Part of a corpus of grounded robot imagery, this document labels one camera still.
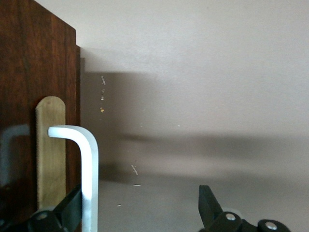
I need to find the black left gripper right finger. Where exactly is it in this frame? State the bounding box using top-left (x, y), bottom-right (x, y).
top-left (198, 185), bottom-right (290, 232)

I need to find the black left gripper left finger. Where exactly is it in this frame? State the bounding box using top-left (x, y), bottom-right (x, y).
top-left (0, 184), bottom-right (83, 232)

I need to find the white drawer handle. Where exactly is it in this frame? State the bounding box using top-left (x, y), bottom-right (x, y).
top-left (47, 125), bottom-right (99, 232)

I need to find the light wooden stick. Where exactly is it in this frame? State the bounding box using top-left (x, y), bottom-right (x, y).
top-left (35, 96), bottom-right (67, 210)

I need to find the wooden drawer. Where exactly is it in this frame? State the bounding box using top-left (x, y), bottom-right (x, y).
top-left (0, 36), bottom-right (87, 232)

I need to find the dark brown wooden cabinet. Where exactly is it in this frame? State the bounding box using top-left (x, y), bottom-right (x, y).
top-left (0, 0), bottom-right (77, 63)

